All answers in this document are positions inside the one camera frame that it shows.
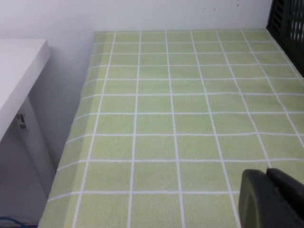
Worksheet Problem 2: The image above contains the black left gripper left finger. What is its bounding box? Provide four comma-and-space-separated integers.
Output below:
238, 168, 293, 228

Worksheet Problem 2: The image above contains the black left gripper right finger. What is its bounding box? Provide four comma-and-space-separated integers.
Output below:
266, 167, 304, 228

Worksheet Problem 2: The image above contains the black plastic book holder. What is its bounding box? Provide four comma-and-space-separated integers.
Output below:
266, 0, 304, 78

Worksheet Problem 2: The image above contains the green checked tablecloth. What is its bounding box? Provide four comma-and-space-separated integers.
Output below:
40, 29, 304, 228

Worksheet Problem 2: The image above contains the white side desk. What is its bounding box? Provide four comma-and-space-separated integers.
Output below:
0, 38, 59, 225

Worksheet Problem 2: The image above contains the blue cable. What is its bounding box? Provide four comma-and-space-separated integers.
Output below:
0, 215, 28, 228

